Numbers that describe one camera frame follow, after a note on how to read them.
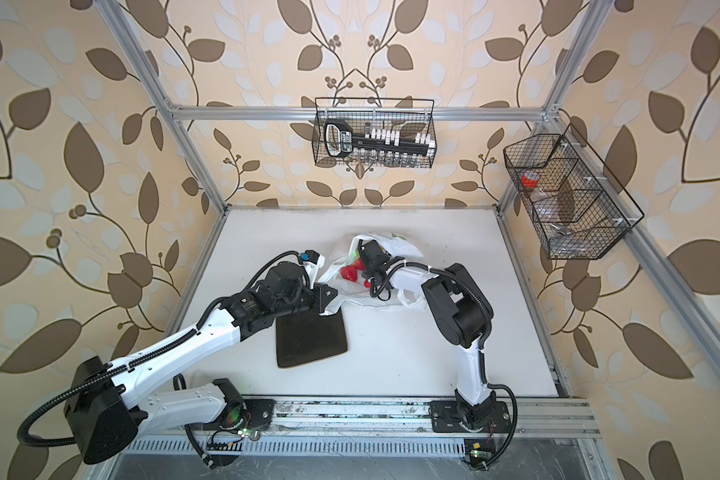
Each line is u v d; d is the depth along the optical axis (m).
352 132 0.83
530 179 0.87
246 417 0.73
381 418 0.75
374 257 0.79
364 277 0.96
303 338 0.85
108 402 0.39
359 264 0.77
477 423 0.66
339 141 0.85
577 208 0.73
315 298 0.68
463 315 0.52
